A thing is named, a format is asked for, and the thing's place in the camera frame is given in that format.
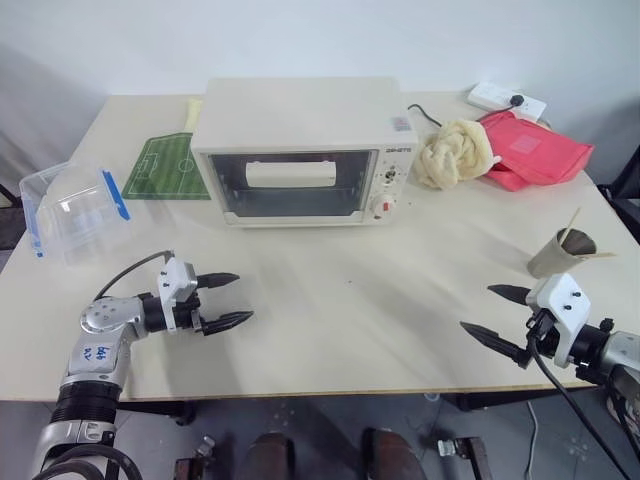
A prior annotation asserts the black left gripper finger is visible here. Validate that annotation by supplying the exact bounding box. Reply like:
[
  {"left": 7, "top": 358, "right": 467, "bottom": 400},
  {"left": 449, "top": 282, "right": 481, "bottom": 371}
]
[
  {"left": 201, "top": 309, "right": 255, "bottom": 336},
  {"left": 194, "top": 272, "right": 241, "bottom": 291}
]

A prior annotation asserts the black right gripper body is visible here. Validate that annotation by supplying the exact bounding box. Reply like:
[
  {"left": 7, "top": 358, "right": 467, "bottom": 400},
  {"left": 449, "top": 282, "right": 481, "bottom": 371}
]
[{"left": 516, "top": 307, "right": 559, "bottom": 371}]

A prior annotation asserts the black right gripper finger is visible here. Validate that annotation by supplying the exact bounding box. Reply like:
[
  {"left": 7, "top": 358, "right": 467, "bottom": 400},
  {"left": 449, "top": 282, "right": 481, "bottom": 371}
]
[
  {"left": 487, "top": 283, "right": 531, "bottom": 305},
  {"left": 459, "top": 321, "right": 527, "bottom": 359}
]

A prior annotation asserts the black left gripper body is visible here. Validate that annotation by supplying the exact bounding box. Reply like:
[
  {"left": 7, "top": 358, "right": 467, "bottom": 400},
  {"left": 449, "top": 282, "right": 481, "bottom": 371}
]
[{"left": 174, "top": 292, "right": 211, "bottom": 335}]

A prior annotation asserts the white plastic cylinder tube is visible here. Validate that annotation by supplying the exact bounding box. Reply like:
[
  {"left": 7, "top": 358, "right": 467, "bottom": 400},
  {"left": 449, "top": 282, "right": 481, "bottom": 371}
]
[{"left": 245, "top": 160, "right": 338, "bottom": 189}]

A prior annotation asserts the cream toaster oven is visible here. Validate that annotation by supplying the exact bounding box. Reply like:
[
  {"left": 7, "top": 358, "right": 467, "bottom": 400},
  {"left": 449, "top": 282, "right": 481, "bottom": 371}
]
[{"left": 192, "top": 76, "right": 418, "bottom": 230}]

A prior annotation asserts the grey paper cup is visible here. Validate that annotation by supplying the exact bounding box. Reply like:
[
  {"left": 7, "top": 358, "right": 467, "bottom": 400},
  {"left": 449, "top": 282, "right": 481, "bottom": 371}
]
[{"left": 527, "top": 227, "right": 599, "bottom": 278}]

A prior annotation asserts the green soccer field mat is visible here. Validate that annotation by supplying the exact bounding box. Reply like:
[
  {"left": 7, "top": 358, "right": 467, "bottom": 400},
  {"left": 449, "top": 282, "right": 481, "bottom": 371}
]
[{"left": 122, "top": 130, "right": 210, "bottom": 203}]

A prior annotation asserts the table leg with caster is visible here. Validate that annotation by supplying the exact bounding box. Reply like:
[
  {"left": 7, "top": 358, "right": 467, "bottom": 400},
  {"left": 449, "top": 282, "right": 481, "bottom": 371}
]
[
  {"left": 436, "top": 435, "right": 495, "bottom": 480},
  {"left": 173, "top": 433, "right": 217, "bottom": 480}
]

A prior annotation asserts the dark rounded brown shape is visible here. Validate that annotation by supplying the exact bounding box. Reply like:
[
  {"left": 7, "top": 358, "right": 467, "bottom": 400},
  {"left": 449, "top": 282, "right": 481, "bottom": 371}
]
[
  {"left": 361, "top": 426, "right": 427, "bottom": 480},
  {"left": 247, "top": 431, "right": 295, "bottom": 480}
]

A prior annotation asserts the red fabric bag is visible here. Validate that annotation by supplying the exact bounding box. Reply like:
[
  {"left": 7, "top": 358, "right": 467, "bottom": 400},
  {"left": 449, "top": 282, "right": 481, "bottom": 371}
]
[{"left": 476, "top": 109, "right": 595, "bottom": 193}]

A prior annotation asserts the cream crumpled towel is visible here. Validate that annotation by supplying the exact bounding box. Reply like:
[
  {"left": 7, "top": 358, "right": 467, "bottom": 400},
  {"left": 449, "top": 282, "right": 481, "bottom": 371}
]
[{"left": 415, "top": 118, "right": 503, "bottom": 191}]

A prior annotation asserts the clear container with blue clips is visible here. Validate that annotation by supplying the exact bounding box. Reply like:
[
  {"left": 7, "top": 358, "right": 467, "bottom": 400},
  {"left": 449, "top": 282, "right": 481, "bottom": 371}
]
[{"left": 18, "top": 160, "right": 133, "bottom": 269}]

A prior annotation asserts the black stand beside table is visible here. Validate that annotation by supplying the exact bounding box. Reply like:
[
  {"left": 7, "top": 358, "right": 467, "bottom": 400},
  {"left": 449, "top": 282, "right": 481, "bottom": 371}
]
[{"left": 597, "top": 92, "right": 640, "bottom": 254}]

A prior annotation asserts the white power strip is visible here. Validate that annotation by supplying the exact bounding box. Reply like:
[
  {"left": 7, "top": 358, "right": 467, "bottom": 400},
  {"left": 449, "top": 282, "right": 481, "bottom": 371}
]
[{"left": 466, "top": 81, "right": 548, "bottom": 121}]

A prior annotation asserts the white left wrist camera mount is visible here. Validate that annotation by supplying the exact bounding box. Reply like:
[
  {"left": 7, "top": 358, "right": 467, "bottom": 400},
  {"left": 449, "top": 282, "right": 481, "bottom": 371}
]
[{"left": 156, "top": 257, "right": 199, "bottom": 334}]

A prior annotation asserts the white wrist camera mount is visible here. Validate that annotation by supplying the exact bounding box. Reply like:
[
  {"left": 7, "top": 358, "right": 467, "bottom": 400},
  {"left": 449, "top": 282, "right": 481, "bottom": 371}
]
[
  {"left": 156, "top": 257, "right": 199, "bottom": 334},
  {"left": 524, "top": 273, "right": 592, "bottom": 368}
]

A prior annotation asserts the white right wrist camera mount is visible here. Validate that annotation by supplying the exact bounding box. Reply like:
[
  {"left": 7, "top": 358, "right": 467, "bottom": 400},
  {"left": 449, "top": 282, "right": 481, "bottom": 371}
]
[{"left": 524, "top": 273, "right": 592, "bottom": 368}]

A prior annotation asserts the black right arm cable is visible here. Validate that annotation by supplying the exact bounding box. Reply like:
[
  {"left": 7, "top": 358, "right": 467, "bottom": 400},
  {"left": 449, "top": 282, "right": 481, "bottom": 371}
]
[{"left": 528, "top": 319, "right": 637, "bottom": 480}]

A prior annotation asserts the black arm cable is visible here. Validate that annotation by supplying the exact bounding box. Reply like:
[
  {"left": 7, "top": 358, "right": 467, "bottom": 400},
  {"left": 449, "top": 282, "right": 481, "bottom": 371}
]
[
  {"left": 528, "top": 319, "right": 637, "bottom": 480},
  {"left": 92, "top": 250, "right": 176, "bottom": 302}
]

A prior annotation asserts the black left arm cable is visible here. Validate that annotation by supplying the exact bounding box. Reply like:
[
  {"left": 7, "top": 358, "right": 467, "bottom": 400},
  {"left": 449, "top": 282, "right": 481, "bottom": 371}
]
[{"left": 92, "top": 250, "right": 176, "bottom": 302}]

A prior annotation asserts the white floor cable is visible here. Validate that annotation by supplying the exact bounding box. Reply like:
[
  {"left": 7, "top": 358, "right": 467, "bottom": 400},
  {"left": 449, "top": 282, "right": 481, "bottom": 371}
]
[{"left": 524, "top": 399, "right": 540, "bottom": 452}]

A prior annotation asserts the thin black bent wire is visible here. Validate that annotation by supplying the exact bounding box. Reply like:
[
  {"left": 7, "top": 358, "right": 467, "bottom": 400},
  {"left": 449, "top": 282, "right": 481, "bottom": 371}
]
[{"left": 406, "top": 102, "right": 445, "bottom": 128}]

